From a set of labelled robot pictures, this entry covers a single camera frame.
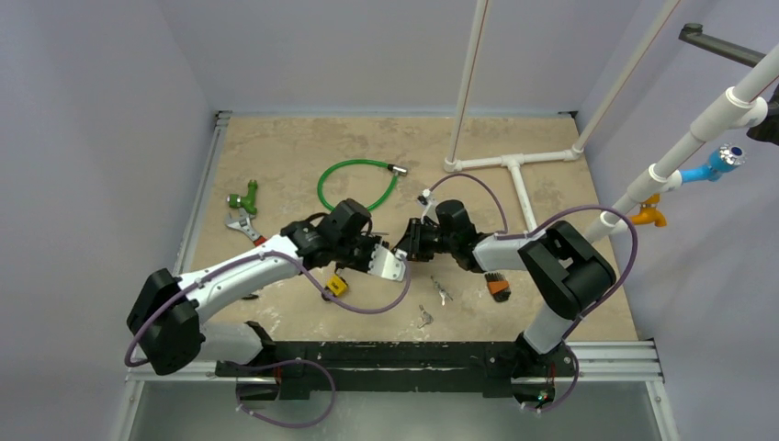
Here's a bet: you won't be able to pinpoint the small yellow padlock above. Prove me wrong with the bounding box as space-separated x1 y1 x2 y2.
322 274 349 301

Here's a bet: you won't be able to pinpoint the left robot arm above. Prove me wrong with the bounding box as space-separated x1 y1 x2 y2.
124 198 406 376

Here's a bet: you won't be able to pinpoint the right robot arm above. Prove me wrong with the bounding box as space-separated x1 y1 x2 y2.
393 199 617 374

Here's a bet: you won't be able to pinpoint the orange hex key set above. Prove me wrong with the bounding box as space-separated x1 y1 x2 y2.
484 272 512 303

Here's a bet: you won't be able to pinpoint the red adjustable wrench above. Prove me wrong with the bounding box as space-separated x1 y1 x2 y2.
224 208 266 246

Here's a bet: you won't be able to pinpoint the orange faucet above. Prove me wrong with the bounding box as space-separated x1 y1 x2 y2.
630 193 667 228

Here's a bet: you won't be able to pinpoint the blue faucet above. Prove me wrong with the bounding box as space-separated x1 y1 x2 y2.
680 143 746 184

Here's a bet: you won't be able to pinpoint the black overhead bar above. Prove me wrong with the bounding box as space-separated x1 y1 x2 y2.
678 23 765 68

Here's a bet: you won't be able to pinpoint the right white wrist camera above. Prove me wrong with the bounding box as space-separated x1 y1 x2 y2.
417 188 438 223

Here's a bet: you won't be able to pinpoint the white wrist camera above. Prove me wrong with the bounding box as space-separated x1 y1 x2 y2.
417 188 438 223
367 243 406 282

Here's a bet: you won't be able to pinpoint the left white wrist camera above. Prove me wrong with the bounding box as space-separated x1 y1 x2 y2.
367 243 406 282

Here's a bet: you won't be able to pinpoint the green cable lock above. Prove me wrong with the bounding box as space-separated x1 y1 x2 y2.
316 158 409 211

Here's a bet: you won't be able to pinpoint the green hose nozzle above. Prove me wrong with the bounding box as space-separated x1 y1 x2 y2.
226 179 258 216

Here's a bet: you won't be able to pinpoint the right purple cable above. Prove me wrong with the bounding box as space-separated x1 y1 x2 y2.
425 173 640 413

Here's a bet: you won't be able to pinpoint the white pvc pipe frame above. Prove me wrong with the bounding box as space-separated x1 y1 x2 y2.
443 1 778 242

